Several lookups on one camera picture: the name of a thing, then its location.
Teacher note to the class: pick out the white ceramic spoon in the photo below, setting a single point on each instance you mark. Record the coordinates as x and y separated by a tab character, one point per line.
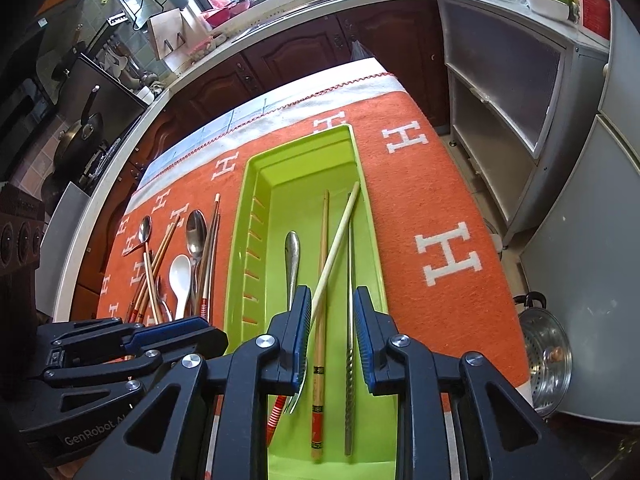
180	272

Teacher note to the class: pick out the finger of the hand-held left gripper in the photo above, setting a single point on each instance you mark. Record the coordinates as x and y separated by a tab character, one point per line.
165	357
170	331

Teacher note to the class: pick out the brown wooden kitchen cabinets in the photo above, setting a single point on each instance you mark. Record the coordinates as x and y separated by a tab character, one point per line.
300	45

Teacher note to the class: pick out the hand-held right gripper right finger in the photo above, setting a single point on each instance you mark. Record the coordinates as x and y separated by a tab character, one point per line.
363	340

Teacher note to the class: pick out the grey metal cabinet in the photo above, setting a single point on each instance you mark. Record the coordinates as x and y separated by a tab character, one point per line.
500	85

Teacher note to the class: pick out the pink bowl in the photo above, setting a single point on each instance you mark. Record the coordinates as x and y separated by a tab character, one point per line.
225	10

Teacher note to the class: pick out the brown wooden chopstick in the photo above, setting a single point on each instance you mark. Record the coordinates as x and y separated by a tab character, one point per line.
159	260

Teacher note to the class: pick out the wooden cutting board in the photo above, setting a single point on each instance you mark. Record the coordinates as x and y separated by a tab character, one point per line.
167	35

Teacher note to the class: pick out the steel steamer pot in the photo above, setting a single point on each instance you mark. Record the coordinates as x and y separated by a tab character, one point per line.
545	355

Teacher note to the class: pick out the black frying pan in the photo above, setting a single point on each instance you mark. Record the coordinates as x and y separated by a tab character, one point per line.
80	132

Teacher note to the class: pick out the white dish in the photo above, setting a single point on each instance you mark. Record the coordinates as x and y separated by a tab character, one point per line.
547	6

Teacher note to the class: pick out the light blue table cover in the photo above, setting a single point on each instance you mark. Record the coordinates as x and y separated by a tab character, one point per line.
200	136

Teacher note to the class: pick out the large metal spoon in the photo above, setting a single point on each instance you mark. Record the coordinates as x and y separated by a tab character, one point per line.
196	232

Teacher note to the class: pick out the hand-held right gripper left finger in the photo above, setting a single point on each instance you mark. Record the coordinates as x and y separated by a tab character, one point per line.
300	332

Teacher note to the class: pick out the metal chopstick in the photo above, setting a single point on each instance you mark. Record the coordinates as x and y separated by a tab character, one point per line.
214	255
350	400

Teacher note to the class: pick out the green plastic utensil tray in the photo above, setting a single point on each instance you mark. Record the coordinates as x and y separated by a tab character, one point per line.
300	185

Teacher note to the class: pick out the tan chopstick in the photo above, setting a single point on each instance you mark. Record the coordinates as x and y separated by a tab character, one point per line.
150	280

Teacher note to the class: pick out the wooden chopstick red gold end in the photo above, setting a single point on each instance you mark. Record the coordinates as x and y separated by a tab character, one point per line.
320	360

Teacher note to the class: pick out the orange patterned blanket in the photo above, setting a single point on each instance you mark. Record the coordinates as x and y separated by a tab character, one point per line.
425	185

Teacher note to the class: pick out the black gas stove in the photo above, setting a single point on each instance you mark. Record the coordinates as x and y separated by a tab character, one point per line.
107	100

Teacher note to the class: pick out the red box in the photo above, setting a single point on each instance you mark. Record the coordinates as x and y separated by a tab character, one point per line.
595	7

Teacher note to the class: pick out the small metal spoon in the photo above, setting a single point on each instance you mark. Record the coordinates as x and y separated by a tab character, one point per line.
145	230

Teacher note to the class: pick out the grey refrigerator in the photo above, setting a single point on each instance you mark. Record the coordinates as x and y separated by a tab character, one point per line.
590	260

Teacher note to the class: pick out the clear plastic bag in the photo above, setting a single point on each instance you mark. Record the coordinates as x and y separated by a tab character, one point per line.
358	50

